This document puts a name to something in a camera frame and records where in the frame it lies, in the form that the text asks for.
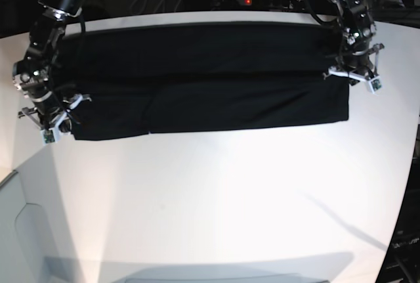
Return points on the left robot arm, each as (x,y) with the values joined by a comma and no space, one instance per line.
(354,22)

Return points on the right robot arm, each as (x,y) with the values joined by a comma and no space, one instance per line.
(32,76)

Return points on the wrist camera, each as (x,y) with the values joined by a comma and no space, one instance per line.
(50,136)
(374,84)

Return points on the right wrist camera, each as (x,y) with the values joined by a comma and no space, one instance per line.
(50,136)

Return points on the black T-shirt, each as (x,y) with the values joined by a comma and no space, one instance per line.
(201,77)

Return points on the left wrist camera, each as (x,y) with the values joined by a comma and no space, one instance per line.
(374,84)

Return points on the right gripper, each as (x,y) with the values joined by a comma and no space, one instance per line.
(54,112)

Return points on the black power strip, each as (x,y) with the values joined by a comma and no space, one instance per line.
(266,5)

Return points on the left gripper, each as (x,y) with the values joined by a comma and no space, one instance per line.
(359,66)

